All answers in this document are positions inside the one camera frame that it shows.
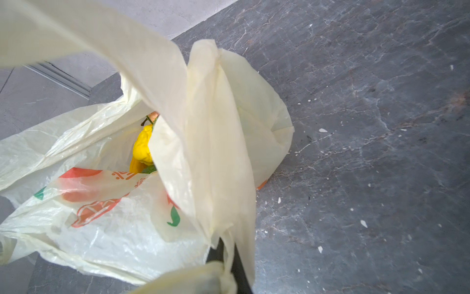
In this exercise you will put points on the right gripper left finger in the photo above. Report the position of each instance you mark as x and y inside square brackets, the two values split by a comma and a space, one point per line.
[216, 254]

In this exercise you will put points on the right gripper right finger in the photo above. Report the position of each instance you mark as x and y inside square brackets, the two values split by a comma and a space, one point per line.
[237, 269]

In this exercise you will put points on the cream plastic shopping bag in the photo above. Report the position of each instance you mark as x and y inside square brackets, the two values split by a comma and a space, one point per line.
[222, 131]

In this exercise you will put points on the yellow fake bell pepper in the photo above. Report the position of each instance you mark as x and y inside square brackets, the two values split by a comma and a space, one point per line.
[141, 155]

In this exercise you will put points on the red fake apple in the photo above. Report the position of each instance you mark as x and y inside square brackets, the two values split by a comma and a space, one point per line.
[152, 117]

